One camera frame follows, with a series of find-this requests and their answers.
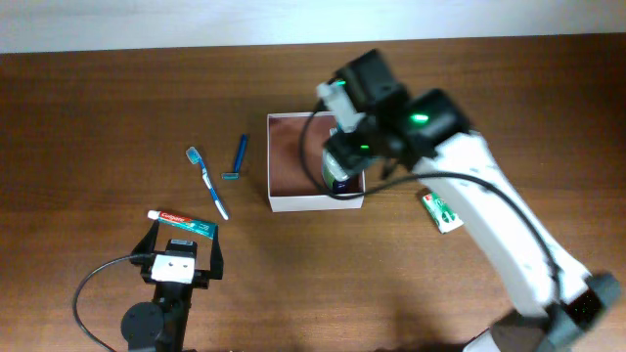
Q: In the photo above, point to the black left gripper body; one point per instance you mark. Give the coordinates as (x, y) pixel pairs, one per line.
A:
(201, 280)

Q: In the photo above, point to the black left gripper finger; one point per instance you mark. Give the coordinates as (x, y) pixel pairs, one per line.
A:
(216, 258)
(145, 246)

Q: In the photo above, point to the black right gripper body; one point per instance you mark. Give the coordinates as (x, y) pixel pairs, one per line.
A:
(359, 146)

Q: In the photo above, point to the clear soap pump bottle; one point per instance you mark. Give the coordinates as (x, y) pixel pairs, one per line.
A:
(335, 99)

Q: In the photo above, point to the green white soap packet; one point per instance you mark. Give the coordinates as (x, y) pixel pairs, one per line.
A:
(445, 219)

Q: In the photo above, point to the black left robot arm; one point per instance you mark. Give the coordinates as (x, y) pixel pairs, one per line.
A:
(159, 325)

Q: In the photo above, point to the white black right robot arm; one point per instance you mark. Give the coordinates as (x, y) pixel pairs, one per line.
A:
(556, 300)

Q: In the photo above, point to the red green toothpaste tube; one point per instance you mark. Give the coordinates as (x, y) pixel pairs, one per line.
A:
(200, 227)

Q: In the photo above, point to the blue disposable razor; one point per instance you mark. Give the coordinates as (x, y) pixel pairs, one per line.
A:
(234, 174)

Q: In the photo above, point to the pink open box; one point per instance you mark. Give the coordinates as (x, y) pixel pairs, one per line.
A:
(288, 188)

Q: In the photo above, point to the blue white toothbrush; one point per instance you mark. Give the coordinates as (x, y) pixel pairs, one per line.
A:
(194, 157)

